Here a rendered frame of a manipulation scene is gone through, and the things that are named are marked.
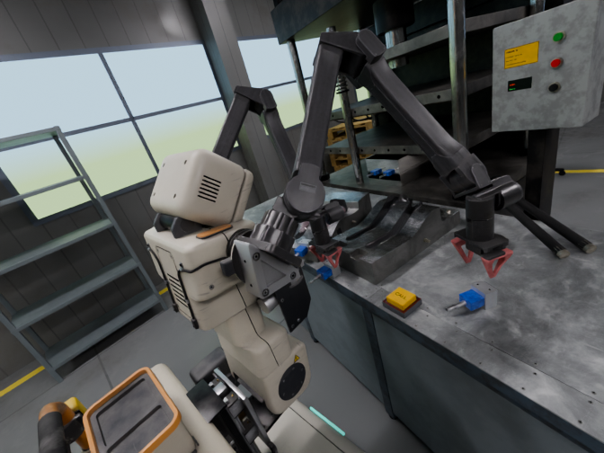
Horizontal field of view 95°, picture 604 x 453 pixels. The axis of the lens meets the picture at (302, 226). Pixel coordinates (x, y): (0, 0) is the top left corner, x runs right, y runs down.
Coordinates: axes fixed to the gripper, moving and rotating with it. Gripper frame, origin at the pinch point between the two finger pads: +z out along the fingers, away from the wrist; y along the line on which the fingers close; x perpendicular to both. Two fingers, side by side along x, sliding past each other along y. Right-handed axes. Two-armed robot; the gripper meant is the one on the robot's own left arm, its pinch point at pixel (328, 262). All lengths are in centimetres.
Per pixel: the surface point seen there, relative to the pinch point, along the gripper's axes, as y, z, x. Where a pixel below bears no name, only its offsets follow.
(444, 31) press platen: 2, -66, -89
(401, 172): 33, -3, -88
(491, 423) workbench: -54, 33, -2
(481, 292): -46.7, 1.2, -13.8
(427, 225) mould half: -18.9, -3.3, -34.0
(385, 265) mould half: -17.9, 1.1, -10.3
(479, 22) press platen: -5, -66, -104
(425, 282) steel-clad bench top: -29.6, 6.1, -14.8
